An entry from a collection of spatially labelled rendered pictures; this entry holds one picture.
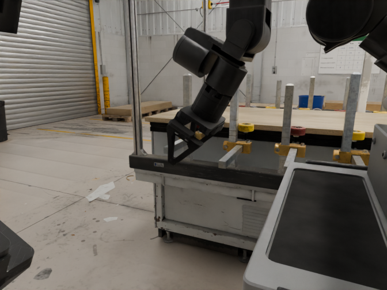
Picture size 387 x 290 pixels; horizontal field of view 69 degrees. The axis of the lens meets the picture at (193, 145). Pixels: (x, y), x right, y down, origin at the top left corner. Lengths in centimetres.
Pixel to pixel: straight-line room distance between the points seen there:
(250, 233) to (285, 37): 721
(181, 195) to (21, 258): 172
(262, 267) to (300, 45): 839
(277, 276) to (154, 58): 975
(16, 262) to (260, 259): 15
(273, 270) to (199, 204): 171
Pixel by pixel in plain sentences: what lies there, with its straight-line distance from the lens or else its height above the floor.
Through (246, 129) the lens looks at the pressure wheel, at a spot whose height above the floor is 89.
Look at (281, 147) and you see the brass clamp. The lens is 136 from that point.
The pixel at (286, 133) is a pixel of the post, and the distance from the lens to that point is 135.
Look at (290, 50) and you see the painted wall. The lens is 853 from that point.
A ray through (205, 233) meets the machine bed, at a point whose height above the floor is 15.
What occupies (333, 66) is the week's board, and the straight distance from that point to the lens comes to 847.
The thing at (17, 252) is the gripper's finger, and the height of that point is 104.
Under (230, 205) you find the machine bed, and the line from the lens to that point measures 181.
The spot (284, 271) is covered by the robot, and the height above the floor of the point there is 104.
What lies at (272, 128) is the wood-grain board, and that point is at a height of 89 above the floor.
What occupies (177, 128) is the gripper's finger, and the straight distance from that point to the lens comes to 47.
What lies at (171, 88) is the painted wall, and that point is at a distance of 956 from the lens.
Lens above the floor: 115
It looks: 14 degrees down
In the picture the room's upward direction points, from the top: straight up
